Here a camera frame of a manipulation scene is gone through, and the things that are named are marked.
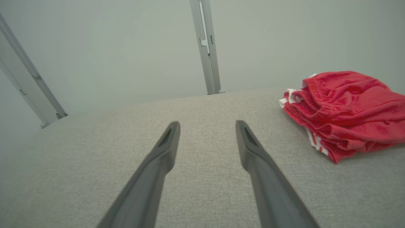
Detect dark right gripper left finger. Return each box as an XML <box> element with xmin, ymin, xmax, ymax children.
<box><xmin>96</xmin><ymin>121</ymin><xmax>181</xmax><ymax>228</ymax></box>

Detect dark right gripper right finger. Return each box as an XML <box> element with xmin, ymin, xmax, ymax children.
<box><xmin>235</xmin><ymin>120</ymin><xmax>320</xmax><ymax>228</ymax></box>

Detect red white striped t-shirt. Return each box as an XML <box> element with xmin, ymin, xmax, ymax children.
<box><xmin>279</xmin><ymin>88</ymin><xmax>405</xmax><ymax>164</ymax></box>

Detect red shorts with white trim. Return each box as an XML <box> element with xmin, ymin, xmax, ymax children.
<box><xmin>290</xmin><ymin>71</ymin><xmax>405</xmax><ymax>153</ymax></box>

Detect grey metal diagonal strut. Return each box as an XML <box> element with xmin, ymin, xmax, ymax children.
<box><xmin>0</xmin><ymin>13</ymin><xmax>69</xmax><ymax>129</ymax></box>

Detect grey metal vertical post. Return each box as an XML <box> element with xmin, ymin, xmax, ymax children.
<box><xmin>189</xmin><ymin>0</ymin><xmax>226</xmax><ymax>95</ymax></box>

